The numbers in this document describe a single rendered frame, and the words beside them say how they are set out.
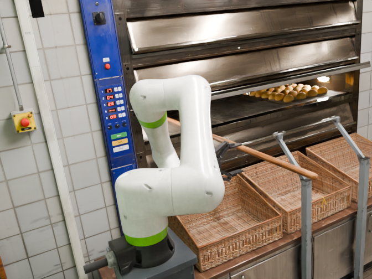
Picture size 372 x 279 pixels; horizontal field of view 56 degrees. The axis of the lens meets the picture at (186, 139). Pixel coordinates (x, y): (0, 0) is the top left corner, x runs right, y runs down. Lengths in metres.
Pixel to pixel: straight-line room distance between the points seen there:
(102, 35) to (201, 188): 1.20
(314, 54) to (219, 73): 0.82
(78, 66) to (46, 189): 0.67
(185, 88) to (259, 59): 1.31
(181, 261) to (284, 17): 1.91
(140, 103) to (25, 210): 1.06
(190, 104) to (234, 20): 1.27
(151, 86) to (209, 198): 0.47
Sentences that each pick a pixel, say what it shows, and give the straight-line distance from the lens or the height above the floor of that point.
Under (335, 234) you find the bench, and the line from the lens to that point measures 2.48.
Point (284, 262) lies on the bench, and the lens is 2.24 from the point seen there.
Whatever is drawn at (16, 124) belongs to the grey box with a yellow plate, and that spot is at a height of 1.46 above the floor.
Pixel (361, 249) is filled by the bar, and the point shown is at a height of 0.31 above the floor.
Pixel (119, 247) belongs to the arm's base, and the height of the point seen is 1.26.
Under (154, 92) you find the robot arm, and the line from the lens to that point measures 1.19.
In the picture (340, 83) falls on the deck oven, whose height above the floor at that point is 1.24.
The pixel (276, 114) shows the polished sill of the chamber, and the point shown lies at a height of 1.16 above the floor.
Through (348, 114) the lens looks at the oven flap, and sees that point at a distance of 3.14.
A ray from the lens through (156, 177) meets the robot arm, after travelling 0.92.
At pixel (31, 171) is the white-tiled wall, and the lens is 1.98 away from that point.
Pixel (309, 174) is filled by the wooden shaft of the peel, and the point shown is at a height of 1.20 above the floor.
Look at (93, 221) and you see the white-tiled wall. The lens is 2.14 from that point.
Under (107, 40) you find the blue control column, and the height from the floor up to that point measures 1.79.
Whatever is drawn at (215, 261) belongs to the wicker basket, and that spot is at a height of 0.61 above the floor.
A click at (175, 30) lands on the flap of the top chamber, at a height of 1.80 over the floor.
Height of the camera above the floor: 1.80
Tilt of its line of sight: 17 degrees down
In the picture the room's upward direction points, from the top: 6 degrees counter-clockwise
